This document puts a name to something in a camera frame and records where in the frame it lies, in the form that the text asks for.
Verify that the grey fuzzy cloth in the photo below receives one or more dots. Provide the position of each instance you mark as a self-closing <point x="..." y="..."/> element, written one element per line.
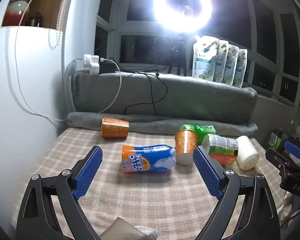
<point x="151" y="233"/>

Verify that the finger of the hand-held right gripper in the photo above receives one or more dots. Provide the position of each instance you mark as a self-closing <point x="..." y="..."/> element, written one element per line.
<point x="281" y="158"/>
<point x="293" y="150"/>

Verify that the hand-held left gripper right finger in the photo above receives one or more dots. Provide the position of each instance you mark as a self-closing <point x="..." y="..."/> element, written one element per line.
<point x="207" y="170"/>

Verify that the white window frame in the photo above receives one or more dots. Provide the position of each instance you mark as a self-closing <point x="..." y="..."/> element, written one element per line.
<point x="116" y="27"/>

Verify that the green cardboard box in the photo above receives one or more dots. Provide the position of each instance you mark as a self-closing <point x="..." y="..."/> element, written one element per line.
<point x="273" y="140"/>

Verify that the white charger plug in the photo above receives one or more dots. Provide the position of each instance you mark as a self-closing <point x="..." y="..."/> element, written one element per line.
<point x="95" y="69"/>
<point x="91" y="60"/>

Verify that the grey fleece blanket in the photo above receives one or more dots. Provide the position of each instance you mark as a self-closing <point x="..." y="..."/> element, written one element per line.
<point x="202" y="97"/>

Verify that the green label plastic bottle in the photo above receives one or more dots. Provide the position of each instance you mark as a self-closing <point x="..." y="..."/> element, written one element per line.
<point x="221" y="148"/>

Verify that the red and white vase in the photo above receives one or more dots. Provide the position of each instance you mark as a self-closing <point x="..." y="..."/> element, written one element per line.
<point x="16" y="5"/>

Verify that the orange patterned paper cup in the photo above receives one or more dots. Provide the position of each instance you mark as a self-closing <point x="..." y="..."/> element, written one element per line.
<point x="186" y="146"/>
<point x="114" y="128"/>

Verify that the dark glass bottle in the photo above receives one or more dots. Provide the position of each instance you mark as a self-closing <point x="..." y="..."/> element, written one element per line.
<point x="37" y="19"/>

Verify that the brown flat sheet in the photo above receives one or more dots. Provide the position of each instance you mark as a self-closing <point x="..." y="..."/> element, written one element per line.
<point x="120" y="230"/>

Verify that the black tripod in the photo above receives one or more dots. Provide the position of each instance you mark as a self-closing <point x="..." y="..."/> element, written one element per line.
<point x="181" y="55"/>

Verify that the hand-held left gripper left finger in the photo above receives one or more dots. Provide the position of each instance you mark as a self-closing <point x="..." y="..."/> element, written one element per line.
<point x="88" y="170"/>

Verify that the green white spout pouch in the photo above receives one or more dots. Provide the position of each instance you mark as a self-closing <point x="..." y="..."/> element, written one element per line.
<point x="241" y="70"/>
<point x="223" y="65"/>
<point x="232" y="67"/>
<point x="203" y="60"/>

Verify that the beige plaid bed sheet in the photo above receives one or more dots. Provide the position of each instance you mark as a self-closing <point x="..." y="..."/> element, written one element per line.
<point x="145" y="195"/>

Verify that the black power strip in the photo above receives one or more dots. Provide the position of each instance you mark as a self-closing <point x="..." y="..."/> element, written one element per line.
<point x="108" y="67"/>

